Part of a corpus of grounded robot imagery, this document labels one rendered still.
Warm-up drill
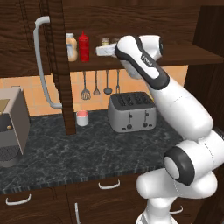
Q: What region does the red condiment bottle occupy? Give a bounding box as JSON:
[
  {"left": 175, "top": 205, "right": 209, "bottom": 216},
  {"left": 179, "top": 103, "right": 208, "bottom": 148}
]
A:
[{"left": 78, "top": 31, "right": 91, "bottom": 63}]

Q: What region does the long grey door handle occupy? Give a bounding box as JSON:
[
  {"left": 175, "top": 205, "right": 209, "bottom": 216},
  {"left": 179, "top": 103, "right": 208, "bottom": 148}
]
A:
[{"left": 32, "top": 16, "right": 63, "bottom": 109}]

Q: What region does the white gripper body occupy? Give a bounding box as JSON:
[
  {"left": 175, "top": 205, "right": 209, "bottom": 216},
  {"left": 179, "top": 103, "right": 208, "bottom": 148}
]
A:
[{"left": 94, "top": 43, "right": 119, "bottom": 58}]

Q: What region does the hanging metal turner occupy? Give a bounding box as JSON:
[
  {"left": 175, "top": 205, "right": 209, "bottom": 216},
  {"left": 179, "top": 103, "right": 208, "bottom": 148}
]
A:
[{"left": 93, "top": 70, "right": 102, "bottom": 96}]

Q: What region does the beige condiment bottle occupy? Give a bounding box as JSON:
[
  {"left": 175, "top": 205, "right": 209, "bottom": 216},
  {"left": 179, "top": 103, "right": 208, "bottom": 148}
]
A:
[{"left": 65, "top": 32, "right": 79, "bottom": 63}]

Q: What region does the hanging metal ladle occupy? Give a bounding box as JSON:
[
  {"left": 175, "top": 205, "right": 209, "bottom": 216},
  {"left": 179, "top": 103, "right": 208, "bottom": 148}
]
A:
[{"left": 103, "top": 69, "right": 113, "bottom": 95}]

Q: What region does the grey coffee machine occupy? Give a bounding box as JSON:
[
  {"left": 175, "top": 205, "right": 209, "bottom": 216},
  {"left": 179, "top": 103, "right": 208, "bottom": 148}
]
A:
[{"left": 0, "top": 86, "right": 32, "bottom": 169}]

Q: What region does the dark wood cupboard door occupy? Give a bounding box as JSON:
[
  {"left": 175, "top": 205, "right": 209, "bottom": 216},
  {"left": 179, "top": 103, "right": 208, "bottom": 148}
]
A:
[{"left": 67, "top": 198, "right": 148, "bottom": 224}]

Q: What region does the hanging slotted spatula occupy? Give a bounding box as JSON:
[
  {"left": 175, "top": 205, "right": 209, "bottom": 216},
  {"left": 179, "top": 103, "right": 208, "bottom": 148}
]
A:
[{"left": 80, "top": 71, "right": 92, "bottom": 102}]

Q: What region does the dark wood wall cabinet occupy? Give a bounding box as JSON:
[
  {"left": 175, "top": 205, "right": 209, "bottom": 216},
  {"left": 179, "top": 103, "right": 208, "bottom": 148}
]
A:
[{"left": 61, "top": 0, "right": 224, "bottom": 73}]

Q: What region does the white cup with pink inside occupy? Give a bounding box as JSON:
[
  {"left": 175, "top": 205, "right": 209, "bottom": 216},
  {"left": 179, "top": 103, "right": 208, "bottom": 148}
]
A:
[{"left": 75, "top": 109, "right": 90, "bottom": 127}]

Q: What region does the dark wood cabinet door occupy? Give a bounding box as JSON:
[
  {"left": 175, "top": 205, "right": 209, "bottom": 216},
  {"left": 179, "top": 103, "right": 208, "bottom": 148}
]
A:
[
  {"left": 46, "top": 0, "right": 78, "bottom": 136},
  {"left": 0, "top": 0, "right": 53, "bottom": 79},
  {"left": 183, "top": 4, "right": 224, "bottom": 132}
]

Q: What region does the dark wood drawer front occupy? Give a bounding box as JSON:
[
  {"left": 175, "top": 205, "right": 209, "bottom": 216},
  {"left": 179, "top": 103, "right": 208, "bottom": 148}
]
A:
[
  {"left": 65, "top": 174, "right": 142, "bottom": 202},
  {"left": 0, "top": 185, "right": 71, "bottom": 224}
]

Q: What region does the hanging metal fork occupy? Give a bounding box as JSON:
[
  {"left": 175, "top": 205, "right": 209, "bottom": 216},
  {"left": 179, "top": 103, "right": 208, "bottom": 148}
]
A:
[{"left": 115, "top": 69, "right": 122, "bottom": 95}]

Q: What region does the grey drawer handle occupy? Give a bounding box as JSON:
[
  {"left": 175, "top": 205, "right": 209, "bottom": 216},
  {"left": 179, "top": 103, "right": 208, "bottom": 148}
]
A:
[
  {"left": 170, "top": 205, "right": 185, "bottom": 215},
  {"left": 4, "top": 193, "right": 32, "bottom": 207},
  {"left": 98, "top": 179, "right": 122, "bottom": 191}
]

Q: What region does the grey cupboard door handle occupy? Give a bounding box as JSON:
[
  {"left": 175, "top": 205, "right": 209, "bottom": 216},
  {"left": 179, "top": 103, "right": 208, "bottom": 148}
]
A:
[{"left": 73, "top": 202, "right": 81, "bottom": 224}]

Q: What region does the grey four-slot toaster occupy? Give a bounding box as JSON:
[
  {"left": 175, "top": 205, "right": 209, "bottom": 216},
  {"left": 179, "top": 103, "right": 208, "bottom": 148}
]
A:
[{"left": 107, "top": 91, "right": 158, "bottom": 134}]

